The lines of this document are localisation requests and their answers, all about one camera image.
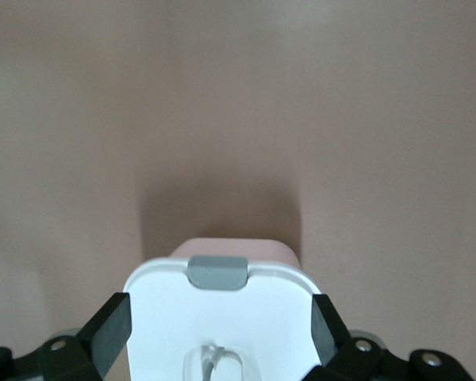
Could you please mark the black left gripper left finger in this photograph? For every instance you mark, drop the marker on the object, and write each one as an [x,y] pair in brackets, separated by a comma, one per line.
[103,329]

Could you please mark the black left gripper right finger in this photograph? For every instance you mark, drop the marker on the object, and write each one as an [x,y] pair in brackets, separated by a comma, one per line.
[325,329]

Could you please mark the white box lid grey clips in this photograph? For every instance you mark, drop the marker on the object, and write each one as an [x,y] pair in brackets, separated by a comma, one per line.
[222,317]

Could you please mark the brown table mat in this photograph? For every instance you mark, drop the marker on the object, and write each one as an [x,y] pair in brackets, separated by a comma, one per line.
[238,119]

